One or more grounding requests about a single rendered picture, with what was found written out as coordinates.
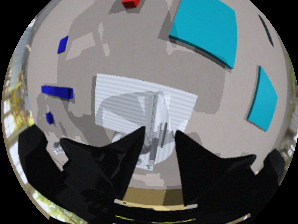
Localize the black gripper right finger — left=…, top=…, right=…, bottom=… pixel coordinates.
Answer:
left=174, top=129, right=257, bottom=206

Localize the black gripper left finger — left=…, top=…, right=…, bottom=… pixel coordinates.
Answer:
left=60, top=125, right=145, bottom=201

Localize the red rectangular block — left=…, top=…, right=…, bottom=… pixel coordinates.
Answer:
left=121, top=0, right=140, bottom=8

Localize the small blue block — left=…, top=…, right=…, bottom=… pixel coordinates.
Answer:
left=57, top=36, right=69, bottom=53
left=47, top=113, right=53, bottom=125

